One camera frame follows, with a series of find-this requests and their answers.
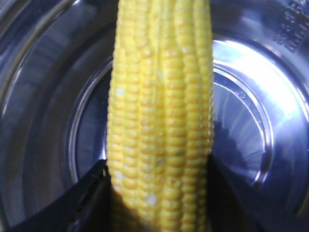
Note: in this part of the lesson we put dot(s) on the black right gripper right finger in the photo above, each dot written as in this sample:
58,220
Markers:
233,206

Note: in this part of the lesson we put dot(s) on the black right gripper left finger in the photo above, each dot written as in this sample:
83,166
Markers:
84,208

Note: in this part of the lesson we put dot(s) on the yellow corn cob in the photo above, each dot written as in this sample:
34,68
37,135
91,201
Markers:
160,121

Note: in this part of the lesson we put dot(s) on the pale green electric cooking pot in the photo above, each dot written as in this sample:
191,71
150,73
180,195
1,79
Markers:
55,68

